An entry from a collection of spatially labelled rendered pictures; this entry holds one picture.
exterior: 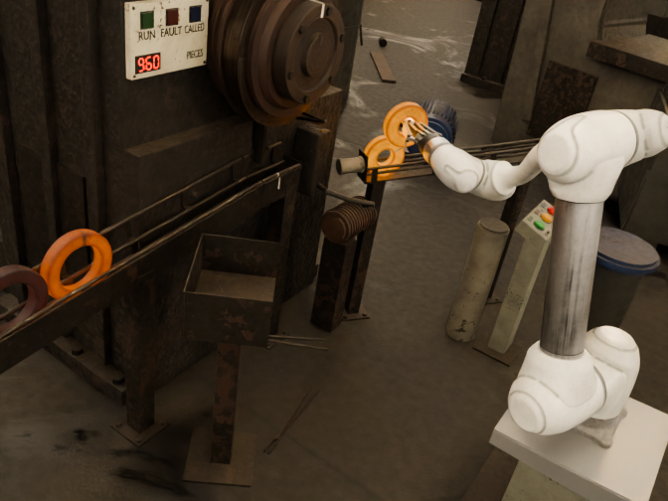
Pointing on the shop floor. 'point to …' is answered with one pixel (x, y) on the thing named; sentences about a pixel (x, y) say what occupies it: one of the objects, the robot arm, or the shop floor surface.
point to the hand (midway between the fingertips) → (407, 120)
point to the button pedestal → (518, 290)
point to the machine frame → (125, 169)
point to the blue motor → (436, 110)
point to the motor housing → (338, 259)
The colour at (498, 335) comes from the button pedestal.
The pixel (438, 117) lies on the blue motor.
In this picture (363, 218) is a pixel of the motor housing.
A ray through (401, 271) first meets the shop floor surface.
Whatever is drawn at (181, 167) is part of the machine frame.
